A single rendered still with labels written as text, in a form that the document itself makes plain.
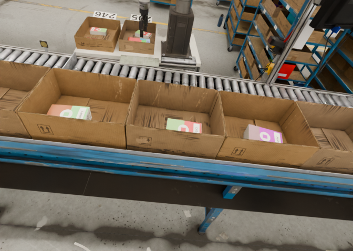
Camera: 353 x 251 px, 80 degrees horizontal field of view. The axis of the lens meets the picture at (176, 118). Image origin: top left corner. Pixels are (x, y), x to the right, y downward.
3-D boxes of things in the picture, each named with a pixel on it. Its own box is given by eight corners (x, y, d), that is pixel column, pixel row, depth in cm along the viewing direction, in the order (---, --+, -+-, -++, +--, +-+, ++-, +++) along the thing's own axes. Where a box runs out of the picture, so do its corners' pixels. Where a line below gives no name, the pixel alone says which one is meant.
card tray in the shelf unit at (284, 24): (275, 20, 215) (280, 9, 207) (303, 25, 216) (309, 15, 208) (286, 37, 187) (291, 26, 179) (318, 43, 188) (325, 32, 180)
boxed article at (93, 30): (105, 36, 181) (105, 32, 178) (90, 34, 179) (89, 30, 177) (107, 32, 186) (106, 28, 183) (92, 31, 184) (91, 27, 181)
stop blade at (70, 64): (78, 62, 156) (75, 51, 149) (49, 104, 124) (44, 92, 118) (76, 62, 156) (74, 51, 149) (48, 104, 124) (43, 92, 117)
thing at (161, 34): (193, 34, 214) (193, 32, 212) (200, 66, 175) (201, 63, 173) (90, 23, 201) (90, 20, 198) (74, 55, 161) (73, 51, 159)
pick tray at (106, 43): (121, 31, 192) (120, 20, 185) (113, 52, 166) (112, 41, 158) (89, 27, 189) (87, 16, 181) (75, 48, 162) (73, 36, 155)
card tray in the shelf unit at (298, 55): (266, 39, 228) (270, 30, 221) (292, 42, 231) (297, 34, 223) (277, 58, 200) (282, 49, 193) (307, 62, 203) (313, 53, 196)
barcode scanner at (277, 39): (262, 46, 154) (270, 33, 147) (276, 51, 156) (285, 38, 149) (265, 51, 150) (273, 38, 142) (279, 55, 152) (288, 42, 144)
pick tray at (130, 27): (155, 33, 198) (156, 23, 191) (154, 54, 172) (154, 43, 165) (125, 30, 195) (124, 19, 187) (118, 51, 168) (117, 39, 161)
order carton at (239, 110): (279, 122, 117) (295, 100, 104) (298, 169, 96) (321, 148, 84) (209, 114, 114) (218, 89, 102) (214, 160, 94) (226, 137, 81)
